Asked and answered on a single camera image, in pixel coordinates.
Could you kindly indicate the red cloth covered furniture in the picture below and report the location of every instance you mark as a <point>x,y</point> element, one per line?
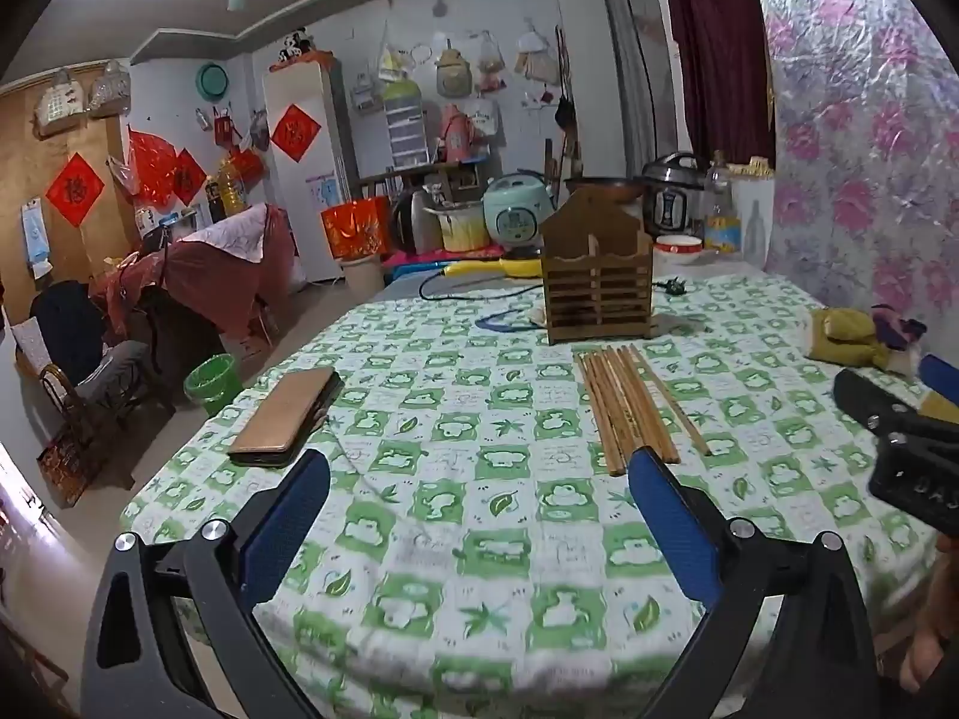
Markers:
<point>217,269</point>

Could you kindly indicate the yellow-brown plush toy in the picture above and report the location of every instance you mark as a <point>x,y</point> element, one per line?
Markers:
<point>839,337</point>

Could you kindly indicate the brown woven basket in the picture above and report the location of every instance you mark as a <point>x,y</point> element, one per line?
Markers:
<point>69,468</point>

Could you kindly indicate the beige waste bin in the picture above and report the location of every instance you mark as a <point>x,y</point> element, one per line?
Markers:
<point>361,275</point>

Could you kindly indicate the red diamond paper decoration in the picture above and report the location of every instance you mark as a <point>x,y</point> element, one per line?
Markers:
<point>75,189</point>
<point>190,176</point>
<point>295,133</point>

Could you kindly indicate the green waste basket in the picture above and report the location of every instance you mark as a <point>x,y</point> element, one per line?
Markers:
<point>212,386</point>

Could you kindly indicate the copper frying pan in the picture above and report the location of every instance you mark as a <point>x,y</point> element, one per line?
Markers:
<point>607,189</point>

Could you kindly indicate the bundle of wooden chopsticks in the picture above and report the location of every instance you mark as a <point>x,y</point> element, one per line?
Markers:
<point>611,404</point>

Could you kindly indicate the floral plastic sheet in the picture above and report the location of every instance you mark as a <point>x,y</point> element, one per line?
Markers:
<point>861,127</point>

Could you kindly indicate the panda plush toy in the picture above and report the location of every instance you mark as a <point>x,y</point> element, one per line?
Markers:
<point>294,46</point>

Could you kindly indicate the white refrigerator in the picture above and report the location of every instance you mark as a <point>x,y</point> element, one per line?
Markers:
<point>315,202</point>

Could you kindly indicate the red folded fan decoration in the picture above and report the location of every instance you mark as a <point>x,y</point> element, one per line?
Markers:
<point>243,165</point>

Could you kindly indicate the red white bowl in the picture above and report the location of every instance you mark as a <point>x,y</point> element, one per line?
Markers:
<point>678,249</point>

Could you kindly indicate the red hanging pouch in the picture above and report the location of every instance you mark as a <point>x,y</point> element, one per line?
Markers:
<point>222,127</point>

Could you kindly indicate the stainless steel kettle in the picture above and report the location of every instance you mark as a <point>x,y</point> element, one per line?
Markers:
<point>416,221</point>

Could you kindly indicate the light green rice cooker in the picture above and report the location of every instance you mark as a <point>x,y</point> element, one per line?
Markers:
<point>512,213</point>

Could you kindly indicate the yellow cooking oil jug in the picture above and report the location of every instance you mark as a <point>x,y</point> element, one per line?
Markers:
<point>232,191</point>

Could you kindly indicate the net hanging bag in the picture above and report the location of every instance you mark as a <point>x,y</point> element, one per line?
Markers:
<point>490,64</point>

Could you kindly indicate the red gift bag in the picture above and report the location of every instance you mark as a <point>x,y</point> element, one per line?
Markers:
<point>356,228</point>

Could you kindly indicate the wooden chopstick holder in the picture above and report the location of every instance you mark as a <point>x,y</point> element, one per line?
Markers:
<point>592,217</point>

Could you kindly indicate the clear plastic hanging bag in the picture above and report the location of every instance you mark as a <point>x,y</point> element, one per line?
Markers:
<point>393,64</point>

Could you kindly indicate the cream cooking pot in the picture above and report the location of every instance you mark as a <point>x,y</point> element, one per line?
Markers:
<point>463,228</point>

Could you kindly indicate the brown phone wallet case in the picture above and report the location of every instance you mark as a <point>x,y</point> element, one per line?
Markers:
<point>285,416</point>

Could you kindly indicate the white hanging bag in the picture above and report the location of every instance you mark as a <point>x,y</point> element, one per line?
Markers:
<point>536,56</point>

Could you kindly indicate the green checked tablecloth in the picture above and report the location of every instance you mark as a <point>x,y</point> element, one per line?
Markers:
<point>487,539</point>

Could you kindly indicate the hanging wall calendar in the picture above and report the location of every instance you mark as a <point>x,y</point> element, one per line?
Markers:
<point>35,236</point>

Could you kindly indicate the green plastic basin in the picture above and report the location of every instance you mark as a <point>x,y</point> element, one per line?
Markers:
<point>212,81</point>

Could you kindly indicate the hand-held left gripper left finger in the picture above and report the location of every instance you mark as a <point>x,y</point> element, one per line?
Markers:
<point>288,517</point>

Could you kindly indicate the dark red curtain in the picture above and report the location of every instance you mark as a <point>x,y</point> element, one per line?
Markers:
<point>719,52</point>

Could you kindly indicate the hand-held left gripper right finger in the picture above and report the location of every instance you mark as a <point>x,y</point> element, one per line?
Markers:
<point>670,517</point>

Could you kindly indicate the white tote bag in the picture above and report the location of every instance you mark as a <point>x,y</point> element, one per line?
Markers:
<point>481,120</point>

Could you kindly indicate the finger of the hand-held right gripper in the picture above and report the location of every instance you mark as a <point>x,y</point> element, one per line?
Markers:
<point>940,378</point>
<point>869,397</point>

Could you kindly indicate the wooden door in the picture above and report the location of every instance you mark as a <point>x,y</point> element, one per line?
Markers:
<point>30,157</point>

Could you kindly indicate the pink thermos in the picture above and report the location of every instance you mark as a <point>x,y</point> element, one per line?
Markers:
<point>458,133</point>

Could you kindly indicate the clear plastic oil bottle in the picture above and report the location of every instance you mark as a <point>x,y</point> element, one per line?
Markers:
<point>721,217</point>

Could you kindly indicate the beige hanging bag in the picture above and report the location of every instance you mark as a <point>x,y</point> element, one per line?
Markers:
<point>453,71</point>

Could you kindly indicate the wooden chair with dark coat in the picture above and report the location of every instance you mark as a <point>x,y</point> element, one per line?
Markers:
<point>71,329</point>

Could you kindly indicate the small white cloth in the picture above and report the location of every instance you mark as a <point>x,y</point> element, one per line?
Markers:
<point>538,314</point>

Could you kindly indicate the plastic drawer tower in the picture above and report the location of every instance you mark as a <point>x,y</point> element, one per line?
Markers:
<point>407,127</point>

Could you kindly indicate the person's right hand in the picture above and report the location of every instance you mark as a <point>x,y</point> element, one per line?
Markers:
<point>933,659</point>

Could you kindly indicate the purple cloth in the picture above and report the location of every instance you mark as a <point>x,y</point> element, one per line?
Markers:
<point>899,326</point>

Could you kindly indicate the black silver pressure cooker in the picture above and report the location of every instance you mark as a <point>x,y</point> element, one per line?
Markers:
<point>670,195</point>

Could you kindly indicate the yellow plastic tool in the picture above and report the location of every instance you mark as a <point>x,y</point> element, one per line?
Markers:
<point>494,268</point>

